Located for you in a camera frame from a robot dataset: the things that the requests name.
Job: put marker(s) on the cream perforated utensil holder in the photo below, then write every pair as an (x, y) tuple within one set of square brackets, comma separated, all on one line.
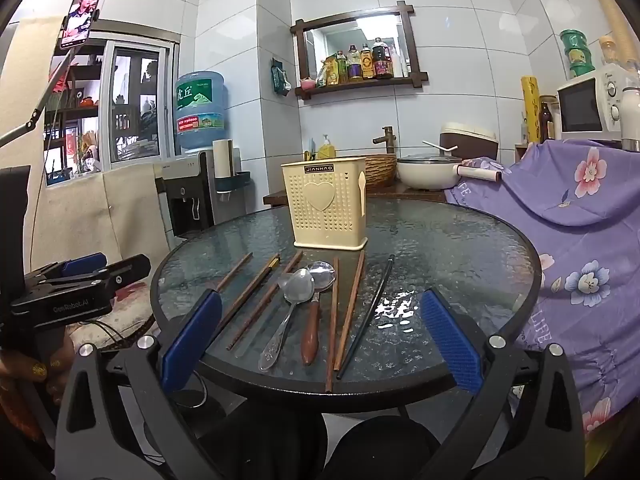
[(325, 205)]

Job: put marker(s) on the brown glass bottle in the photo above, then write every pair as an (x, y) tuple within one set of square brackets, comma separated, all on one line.
[(546, 125)]

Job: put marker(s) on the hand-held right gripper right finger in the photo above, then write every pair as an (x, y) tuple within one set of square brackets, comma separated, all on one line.
[(450, 342)]

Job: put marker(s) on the dark soy sauce bottle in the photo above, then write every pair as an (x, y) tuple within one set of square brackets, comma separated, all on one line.
[(382, 62)]

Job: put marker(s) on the white kettle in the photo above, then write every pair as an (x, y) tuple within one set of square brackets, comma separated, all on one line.
[(631, 120)]

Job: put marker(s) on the smartphone on stand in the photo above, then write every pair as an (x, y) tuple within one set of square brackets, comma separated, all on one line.
[(82, 15)]

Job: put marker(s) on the wooden counter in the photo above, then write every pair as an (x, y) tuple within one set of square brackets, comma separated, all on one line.
[(390, 192)]

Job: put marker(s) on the white squeeze bottle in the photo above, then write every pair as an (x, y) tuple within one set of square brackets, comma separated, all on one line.
[(400, 64)]

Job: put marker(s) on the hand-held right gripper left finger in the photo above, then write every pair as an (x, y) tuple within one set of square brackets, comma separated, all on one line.
[(192, 342)]

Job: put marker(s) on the yellow soap pump bottle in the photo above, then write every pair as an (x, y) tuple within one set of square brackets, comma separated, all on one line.
[(327, 150)]

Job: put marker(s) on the yellow label sauce bottle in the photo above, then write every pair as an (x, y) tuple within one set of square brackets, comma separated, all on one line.
[(367, 64)]

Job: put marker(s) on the green oil bottle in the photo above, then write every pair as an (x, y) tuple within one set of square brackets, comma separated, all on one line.
[(341, 69)]

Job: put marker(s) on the purple floral cloth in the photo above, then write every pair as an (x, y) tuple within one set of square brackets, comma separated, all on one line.
[(575, 240)]

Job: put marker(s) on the brown white rice cooker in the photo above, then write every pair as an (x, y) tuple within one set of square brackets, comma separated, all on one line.
[(470, 140)]

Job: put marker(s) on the white microwave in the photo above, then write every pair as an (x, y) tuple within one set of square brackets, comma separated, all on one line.
[(585, 105)]

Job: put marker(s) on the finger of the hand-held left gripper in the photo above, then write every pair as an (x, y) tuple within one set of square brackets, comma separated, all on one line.
[(85, 264), (130, 268)]

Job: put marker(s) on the sliding window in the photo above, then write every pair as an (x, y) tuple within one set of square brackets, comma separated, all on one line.
[(135, 100)]

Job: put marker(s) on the all metal spoon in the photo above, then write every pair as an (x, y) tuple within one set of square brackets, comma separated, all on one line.
[(299, 286)]

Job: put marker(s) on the bronze faucet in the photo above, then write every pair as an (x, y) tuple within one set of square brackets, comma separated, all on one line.
[(386, 137)]

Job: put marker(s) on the purple label bottle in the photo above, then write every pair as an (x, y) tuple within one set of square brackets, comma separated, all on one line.
[(354, 65)]

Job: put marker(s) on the yellow seasoning packet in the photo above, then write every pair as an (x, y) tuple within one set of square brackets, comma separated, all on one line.
[(328, 71)]

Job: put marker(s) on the wooden framed mirror shelf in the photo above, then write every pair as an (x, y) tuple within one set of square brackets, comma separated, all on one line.
[(300, 60)]

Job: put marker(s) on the white rice paddle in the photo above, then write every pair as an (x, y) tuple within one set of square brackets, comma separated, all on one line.
[(440, 147)]

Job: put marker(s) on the black chopstick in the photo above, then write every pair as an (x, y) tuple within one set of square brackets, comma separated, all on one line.
[(370, 310)]

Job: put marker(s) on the glass pan lid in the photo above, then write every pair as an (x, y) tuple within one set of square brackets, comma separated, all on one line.
[(425, 159)]

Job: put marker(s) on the yellow wrap roll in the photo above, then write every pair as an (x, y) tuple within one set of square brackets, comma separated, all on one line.
[(531, 110)]

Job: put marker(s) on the water dispenser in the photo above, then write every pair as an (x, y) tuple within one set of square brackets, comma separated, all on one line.
[(185, 195)]

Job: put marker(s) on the green hanging packet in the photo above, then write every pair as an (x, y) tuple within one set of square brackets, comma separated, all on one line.
[(280, 77)]

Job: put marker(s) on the person's left hand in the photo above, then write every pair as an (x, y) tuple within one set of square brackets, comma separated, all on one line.
[(37, 371)]

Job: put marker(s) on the blue water jug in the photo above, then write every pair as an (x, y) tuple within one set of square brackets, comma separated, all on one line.
[(200, 110)]

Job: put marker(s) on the white pan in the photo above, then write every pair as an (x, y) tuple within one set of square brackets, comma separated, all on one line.
[(425, 175)]

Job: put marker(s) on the gold banded dark chopstick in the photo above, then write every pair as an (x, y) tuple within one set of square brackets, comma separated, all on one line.
[(255, 285)]

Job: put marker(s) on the woven pattern basin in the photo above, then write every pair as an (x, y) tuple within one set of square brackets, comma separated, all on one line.
[(380, 170)]

